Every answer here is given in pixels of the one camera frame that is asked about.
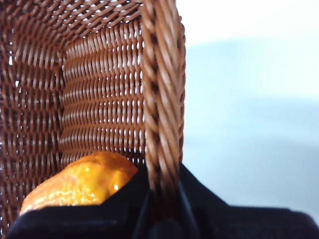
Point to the brown wicker basket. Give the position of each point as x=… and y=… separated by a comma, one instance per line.
x=99, y=87

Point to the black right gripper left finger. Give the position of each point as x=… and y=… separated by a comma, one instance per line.
x=87, y=224

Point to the orange plastic corn cob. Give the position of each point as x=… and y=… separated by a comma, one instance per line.
x=79, y=181

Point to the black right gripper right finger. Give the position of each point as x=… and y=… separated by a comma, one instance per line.
x=236, y=224

